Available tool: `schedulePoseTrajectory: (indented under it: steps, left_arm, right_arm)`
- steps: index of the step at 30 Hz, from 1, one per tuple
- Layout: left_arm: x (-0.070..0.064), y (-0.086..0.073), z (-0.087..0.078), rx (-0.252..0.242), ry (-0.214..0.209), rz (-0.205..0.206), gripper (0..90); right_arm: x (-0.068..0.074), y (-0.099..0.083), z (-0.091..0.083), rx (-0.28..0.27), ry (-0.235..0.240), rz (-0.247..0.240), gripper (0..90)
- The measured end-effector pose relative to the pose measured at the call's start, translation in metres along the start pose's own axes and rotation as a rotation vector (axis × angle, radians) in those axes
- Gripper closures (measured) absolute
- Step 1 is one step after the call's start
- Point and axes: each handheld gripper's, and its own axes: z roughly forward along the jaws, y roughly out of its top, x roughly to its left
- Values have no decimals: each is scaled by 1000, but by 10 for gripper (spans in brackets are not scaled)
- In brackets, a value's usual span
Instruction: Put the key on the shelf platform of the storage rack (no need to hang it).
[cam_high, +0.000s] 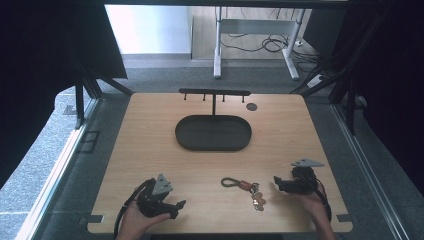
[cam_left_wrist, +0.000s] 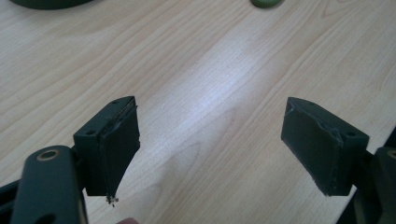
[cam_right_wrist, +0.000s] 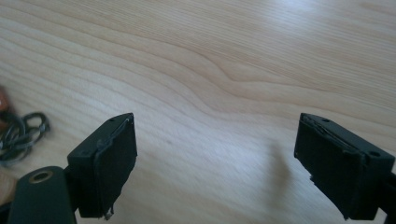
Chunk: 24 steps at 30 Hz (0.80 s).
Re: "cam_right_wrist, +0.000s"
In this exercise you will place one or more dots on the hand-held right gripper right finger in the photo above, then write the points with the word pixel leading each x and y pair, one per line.
pixel 336 168

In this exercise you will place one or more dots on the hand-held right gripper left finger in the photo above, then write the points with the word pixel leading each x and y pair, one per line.
pixel 106 168

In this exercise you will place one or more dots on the brown rounded object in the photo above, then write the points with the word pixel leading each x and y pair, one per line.
pixel 3 102

